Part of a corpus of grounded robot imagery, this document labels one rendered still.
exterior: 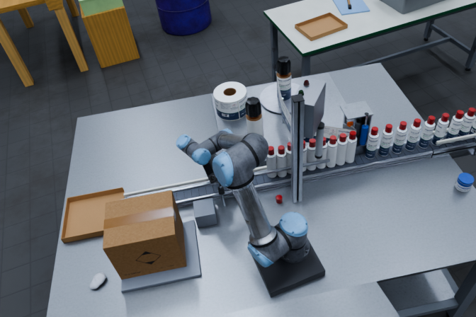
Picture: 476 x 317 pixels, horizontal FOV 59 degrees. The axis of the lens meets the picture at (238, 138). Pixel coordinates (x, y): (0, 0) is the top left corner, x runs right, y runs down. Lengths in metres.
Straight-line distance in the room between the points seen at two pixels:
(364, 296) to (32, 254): 2.40
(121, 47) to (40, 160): 1.57
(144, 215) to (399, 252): 1.15
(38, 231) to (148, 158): 1.36
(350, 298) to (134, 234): 0.94
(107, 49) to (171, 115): 2.26
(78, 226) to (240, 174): 1.10
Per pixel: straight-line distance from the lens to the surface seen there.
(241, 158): 1.49
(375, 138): 2.22
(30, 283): 3.34
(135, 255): 1.89
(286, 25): 3.58
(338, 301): 1.92
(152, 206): 1.89
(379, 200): 2.23
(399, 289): 2.69
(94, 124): 2.86
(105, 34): 4.78
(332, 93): 2.72
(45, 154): 4.14
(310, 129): 1.79
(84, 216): 2.36
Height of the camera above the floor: 2.57
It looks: 44 degrees down
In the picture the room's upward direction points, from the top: 7 degrees counter-clockwise
